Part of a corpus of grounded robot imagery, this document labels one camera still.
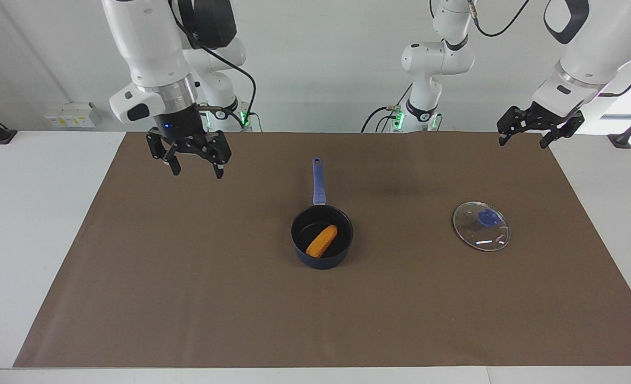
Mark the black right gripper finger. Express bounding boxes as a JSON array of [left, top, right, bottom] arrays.
[[201, 130, 233, 179], [146, 130, 182, 177]]

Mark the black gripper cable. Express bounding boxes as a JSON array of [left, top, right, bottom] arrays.
[[467, 0, 631, 99], [169, 0, 257, 129]]

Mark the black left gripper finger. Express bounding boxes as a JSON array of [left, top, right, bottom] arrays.
[[539, 112, 585, 149], [497, 107, 532, 145]]

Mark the glass lid blue knob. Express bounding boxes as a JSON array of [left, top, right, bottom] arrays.
[[452, 201, 511, 252]]

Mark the white wall socket box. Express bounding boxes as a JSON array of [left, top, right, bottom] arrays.
[[45, 102, 101, 129]]

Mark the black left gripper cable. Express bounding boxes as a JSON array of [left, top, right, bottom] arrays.
[[467, 0, 631, 99]]

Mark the yellow corn cob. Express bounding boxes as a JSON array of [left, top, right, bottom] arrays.
[[306, 225, 338, 259]]

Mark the brown paper table mat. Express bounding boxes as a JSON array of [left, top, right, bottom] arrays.
[[13, 132, 631, 369]]

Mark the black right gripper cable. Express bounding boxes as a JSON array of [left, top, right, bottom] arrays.
[[169, 0, 257, 129]]

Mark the blue saucepan with handle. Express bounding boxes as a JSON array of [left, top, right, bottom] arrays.
[[291, 157, 354, 270]]

